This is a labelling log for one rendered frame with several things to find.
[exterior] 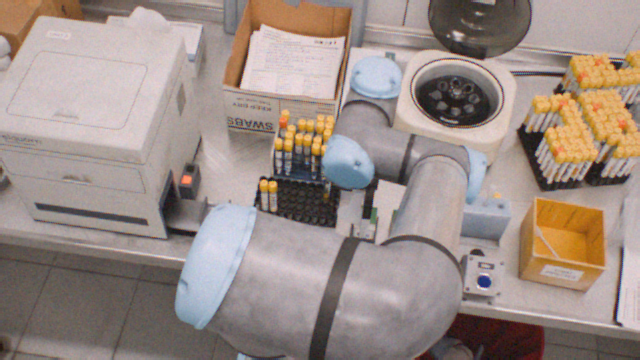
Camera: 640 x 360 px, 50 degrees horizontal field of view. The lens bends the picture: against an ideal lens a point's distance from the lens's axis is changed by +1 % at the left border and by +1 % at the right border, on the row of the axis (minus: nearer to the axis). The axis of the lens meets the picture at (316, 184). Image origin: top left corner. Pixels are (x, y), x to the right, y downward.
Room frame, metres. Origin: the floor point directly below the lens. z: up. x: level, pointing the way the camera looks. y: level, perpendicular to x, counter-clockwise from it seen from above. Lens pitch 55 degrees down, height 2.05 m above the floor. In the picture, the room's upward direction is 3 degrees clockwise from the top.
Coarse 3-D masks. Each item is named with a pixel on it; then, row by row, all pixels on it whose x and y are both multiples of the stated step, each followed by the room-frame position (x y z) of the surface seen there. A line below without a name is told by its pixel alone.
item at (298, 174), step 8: (280, 136) 0.88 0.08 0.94; (272, 144) 0.85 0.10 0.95; (312, 144) 0.86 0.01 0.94; (272, 152) 0.83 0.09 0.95; (272, 160) 0.82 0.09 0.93; (288, 160) 0.82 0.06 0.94; (296, 160) 0.82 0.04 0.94; (320, 160) 0.82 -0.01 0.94; (272, 168) 0.82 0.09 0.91; (280, 168) 0.82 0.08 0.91; (288, 168) 0.82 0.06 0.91; (272, 176) 0.82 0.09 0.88; (280, 176) 0.82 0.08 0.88; (288, 176) 0.82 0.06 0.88; (296, 176) 0.82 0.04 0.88; (304, 176) 0.82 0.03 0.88
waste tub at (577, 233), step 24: (528, 216) 0.72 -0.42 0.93; (552, 216) 0.73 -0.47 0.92; (576, 216) 0.73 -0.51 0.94; (600, 216) 0.71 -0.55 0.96; (528, 240) 0.66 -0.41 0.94; (552, 240) 0.70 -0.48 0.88; (576, 240) 0.70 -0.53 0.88; (600, 240) 0.66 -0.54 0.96; (528, 264) 0.61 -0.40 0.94; (552, 264) 0.61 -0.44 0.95; (576, 264) 0.60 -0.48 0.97; (600, 264) 0.61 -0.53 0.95; (576, 288) 0.60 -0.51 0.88
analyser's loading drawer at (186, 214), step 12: (168, 204) 0.71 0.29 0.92; (180, 204) 0.71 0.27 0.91; (192, 204) 0.72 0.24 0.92; (204, 204) 0.70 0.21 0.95; (216, 204) 0.71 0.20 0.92; (168, 216) 0.69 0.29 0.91; (180, 216) 0.69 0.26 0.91; (192, 216) 0.69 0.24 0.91; (204, 216) 0.68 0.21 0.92; (180, 228) 0.66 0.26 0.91; (192, 228) 0.66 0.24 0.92
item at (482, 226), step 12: (468, 204) 0.72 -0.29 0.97; (480, 204) 0.72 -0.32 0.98; (492, 204) 0.72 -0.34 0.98; (504, 204) 0.72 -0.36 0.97; (468, 216) 0.70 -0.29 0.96; (480, 216) 0.70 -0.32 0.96; (492, 216) 0.69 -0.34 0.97; (504, 216) 0.69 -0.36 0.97; (468, 228) 0.70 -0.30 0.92; (480, 228) 0.70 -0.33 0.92; (492, 228) 0.69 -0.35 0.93; (504, 228) 0.69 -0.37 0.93; (468, 240) 0.69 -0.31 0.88; (480, 240) 0.69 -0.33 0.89; (492, 240) 0.69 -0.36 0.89
